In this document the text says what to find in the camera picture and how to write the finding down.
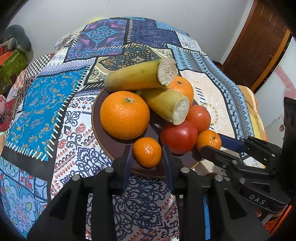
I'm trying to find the small mandarin orange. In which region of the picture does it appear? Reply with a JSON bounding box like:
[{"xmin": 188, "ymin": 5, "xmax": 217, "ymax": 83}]
[
  {"xmin": 196, "ymin": 130, "xmax": 222, "ymax": 152},
  {"xmin": 132, "ymin": 137, "xmax": 162, "ymax": 169}
]

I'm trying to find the red tomato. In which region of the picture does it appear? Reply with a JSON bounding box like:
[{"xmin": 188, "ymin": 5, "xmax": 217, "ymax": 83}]
[
  {"xmin": 186, "ymin": 105, "xmax": 211, "ymax": 134},
  {"xmin": 160, "ymin": 120, "xmax": 198, "ymax": 155}
]

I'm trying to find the large orange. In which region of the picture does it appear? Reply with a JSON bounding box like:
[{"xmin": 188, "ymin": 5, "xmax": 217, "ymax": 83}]
[
  {"xmin": 100, "ymin": 91, "xmax": 150, "ymax": 140},
  {"xmin": 168, "ymin": 76, "xmax": 194, "ymax": 105}
]

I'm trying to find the yellow green sugarcane piece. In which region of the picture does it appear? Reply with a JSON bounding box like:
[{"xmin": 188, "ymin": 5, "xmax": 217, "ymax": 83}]
[{"xmin": 104, "ymin": 58, "xmax": 178, "ymax": 92}]

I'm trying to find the right hand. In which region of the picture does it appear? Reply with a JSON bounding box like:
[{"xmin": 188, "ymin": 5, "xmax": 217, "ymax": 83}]
[{"xmin": 252, "ymin": 206, "xmax": 273, "ymax": 219}]

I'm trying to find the dark purple round plate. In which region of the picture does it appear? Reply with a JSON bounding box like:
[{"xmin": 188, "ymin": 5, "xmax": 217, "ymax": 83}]
[{"xmin": 91, "ymin": 87, "xmax": 203, "ymax": 178}]

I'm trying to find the patchwork patterned bedspread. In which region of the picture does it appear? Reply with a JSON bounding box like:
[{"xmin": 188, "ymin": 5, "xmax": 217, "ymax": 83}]
[{"xmin": 1, "ymin": 16, "xmax": 255, "ymax": 238}]

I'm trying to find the brown wooden door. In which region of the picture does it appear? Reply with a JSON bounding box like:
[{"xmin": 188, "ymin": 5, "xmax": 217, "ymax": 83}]
[{"xmin": 222, "ymin": 1, "xmax": 291, "ymax": 92}]

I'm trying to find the pink plush toy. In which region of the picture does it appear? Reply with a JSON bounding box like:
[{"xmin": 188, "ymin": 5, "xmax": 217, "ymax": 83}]
[{"xmin": 0, "ymin": 95, "xmax": 6, "ymax": 116}]

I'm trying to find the green patterned box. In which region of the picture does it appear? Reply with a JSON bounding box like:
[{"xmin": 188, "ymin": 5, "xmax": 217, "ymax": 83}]
[{"xmin": 1, "ymin": 49, "xmax": 28, "ymax": 94}]

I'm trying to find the dark green cushion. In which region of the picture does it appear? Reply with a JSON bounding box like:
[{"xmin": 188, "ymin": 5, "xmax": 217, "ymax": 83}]
[{"xmin": 1, "ymin": 25, "xmax": 32, "ymax": 52}]

